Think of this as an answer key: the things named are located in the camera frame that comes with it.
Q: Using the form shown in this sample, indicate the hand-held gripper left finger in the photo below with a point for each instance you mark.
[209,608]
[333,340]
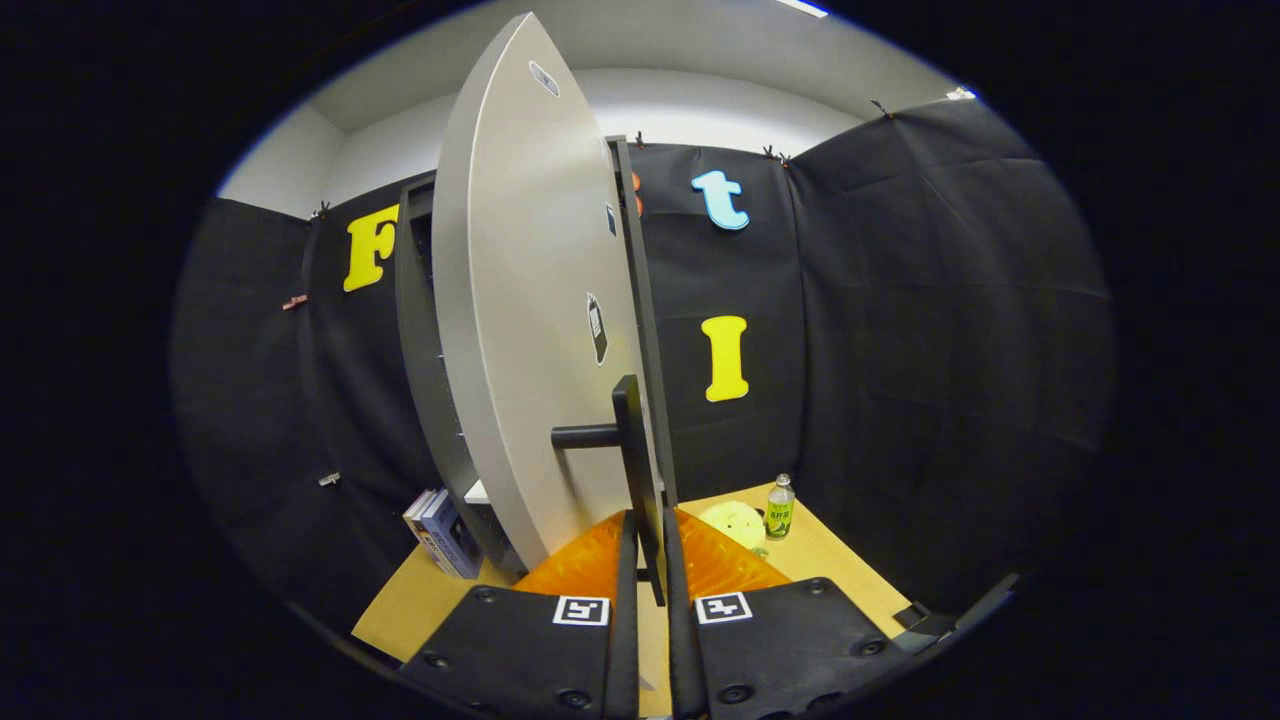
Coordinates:
[622,650]

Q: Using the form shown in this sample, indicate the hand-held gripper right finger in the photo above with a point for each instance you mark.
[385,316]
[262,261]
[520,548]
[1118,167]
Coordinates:
[682,650]

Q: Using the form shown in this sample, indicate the beige shoe cabinet door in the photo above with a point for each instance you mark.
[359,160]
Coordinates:
[520,300]

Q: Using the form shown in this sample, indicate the dark grey shoe cabinet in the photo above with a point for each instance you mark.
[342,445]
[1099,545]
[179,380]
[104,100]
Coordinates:
[420,330]

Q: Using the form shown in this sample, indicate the pale yellow round toy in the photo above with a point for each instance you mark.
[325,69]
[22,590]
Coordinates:
[733,522]

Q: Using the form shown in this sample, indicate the green label bottle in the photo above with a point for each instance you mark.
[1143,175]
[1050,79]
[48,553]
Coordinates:
[779,515]

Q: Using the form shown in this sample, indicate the blue cover book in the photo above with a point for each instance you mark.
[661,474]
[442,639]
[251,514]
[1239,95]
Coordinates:
[455,540]

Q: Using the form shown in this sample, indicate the white cover book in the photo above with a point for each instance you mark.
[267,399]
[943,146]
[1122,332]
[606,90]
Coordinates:
[418,520]

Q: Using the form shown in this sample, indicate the black backdrop cloth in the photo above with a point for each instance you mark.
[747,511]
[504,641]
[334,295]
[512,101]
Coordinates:
[950,350]

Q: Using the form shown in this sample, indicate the small ceiling light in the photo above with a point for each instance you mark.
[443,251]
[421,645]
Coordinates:
[960,93]

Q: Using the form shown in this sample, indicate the long ceiling light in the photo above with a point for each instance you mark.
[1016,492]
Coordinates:
[800,6]

